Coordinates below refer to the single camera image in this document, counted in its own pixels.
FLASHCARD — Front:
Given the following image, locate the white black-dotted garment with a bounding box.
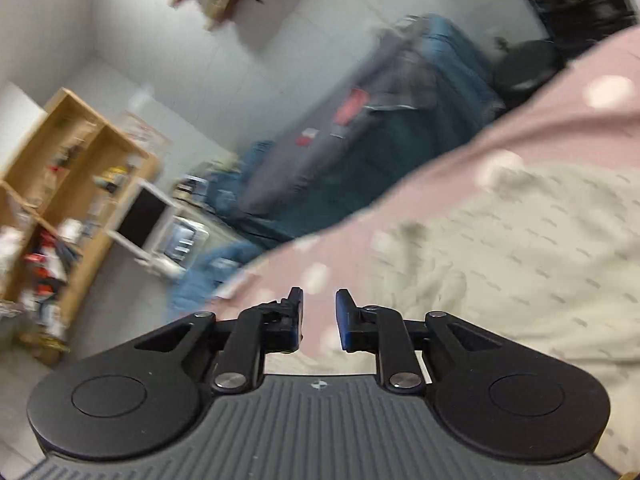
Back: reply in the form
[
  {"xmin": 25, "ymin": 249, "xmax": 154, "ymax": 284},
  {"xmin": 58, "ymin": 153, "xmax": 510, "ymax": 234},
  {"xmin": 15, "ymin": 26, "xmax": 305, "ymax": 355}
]
[{"xmin": 372, "ymin": 162, "xmax": 640, "ymax": 378}]

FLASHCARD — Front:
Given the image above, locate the blue crumpled cloth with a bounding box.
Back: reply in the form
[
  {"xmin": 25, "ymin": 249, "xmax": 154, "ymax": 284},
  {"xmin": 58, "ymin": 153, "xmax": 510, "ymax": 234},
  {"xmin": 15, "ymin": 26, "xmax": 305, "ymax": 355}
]
[
  {"xmin": 204, "ymin": 140, "xmax": 275, "ymax": 212},
  {"xmin": 170, "ymin": 239, "xmax": 262, "ymax": 312}
]

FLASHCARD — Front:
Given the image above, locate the wooden shelf unit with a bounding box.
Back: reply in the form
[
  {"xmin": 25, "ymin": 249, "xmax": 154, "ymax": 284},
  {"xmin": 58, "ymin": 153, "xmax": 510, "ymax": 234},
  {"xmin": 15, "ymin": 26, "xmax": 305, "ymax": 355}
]
[{"xmin": 0, "ymin": 87, "xmax": 162, "ymax": 367}]

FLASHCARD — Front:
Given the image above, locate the grey towel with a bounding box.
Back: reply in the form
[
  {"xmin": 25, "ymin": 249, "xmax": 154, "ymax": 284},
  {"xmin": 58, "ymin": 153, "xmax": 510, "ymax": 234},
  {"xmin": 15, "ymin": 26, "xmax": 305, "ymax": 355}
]
[{"xmin": 370, "ymin": 15, "xmax": 451, "ymax": 111}]

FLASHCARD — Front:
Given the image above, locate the white machine with screen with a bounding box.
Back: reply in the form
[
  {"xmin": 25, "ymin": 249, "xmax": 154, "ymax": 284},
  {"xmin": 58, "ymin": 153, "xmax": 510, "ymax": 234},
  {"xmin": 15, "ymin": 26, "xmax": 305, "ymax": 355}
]
[{"xmin": 106, "ymin": 176, "xmax": 212, "ymax": 279}]

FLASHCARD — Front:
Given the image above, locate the black round stool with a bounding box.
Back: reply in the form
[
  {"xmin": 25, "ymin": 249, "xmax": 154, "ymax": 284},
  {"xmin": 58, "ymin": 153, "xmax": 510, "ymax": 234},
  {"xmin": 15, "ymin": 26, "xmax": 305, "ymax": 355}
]
[{"xmin": 492, "ymin": 40, "xmax": 562, "ymax": 94}]

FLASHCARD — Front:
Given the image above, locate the red cloth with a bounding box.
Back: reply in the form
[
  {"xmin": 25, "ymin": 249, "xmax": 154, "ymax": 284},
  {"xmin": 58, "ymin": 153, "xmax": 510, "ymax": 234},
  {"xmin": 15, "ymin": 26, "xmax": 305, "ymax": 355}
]
[{"xmin": 332, "ymin": 87, "xmax": 369, "ymax": 127}]

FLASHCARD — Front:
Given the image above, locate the pink spotted bedsheet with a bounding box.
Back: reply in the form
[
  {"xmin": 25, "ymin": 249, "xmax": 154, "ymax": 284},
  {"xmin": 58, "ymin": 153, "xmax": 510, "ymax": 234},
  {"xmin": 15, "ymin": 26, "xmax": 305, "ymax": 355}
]
[{"xmin": 210, "ymin": 25, "xmax": 640, "ymax": 471}]

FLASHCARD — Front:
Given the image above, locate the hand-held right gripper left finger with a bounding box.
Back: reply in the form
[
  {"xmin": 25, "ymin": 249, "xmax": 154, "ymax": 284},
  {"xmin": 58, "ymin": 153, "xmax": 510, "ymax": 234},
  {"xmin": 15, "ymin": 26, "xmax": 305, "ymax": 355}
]
[{"xmin": 132, "ymin": 288, "xmax": 304, "ymax": 394}]

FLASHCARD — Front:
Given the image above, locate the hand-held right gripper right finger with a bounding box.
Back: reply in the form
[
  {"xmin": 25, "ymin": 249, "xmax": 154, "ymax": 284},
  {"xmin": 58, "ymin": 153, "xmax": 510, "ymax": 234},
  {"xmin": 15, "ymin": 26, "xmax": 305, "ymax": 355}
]
[{"xmin": 336, "ymin": 288, "xmax": 506, "ymax": 394}]

